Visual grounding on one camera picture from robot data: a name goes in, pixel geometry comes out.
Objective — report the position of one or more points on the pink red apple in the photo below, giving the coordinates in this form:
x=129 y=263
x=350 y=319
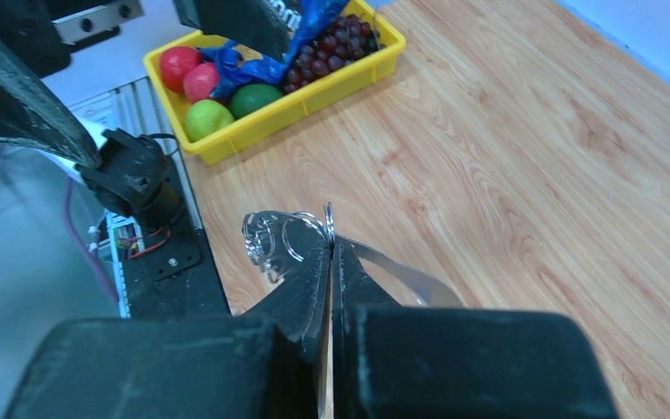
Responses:
x=199 y=83

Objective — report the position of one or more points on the dark red grape bunch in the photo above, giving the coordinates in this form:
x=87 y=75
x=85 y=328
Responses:
x=348 y=39

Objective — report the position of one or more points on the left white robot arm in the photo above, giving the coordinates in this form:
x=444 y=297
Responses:
x=31 y=115

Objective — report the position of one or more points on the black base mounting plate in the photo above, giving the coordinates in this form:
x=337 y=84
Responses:
x=180 y=279

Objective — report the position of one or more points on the green apple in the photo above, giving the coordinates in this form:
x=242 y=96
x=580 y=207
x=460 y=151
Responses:
x=206 y=117

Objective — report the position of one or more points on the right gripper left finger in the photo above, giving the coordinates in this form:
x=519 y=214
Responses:
x=299 y=258

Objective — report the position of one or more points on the blue Doritos chip bag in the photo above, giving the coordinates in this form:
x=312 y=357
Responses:
x=260 y=47

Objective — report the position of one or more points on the yellow plastic bin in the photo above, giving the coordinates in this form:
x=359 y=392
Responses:
x=282 y=113

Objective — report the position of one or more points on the dark green lime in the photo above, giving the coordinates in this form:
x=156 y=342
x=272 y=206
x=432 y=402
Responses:
x=247 y=99

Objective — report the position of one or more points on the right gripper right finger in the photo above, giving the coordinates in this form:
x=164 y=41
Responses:
x=351 y=285

